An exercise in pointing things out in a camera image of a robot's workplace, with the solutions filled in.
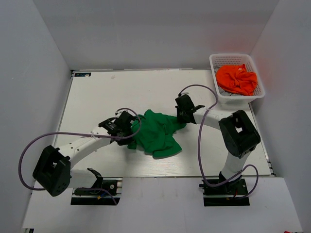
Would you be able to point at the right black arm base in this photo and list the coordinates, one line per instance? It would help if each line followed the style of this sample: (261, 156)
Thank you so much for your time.
(229, 194)

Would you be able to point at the orange t-shirt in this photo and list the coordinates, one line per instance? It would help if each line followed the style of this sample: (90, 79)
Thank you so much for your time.
(236, 78)

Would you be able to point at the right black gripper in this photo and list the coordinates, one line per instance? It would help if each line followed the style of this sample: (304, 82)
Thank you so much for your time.
(180, 119)

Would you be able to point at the green t-shirt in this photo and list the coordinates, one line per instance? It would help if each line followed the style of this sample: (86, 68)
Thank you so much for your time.
(155, 134)

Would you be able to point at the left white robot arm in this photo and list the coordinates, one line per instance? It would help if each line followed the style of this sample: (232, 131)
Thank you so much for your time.
(55, 171)

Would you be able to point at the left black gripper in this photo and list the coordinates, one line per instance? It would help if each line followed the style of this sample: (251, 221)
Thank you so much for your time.
(127, 141)

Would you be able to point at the white plastic basket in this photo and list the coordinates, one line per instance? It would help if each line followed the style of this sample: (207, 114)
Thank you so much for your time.
(222, 59)

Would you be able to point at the blue label sticker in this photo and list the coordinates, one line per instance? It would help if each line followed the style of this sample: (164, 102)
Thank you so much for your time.
(84, 74)

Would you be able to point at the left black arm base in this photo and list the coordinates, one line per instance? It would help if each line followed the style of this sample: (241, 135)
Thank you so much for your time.
(107, 193)

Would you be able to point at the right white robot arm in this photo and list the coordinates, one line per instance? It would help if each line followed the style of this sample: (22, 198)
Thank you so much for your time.
(239, 134)

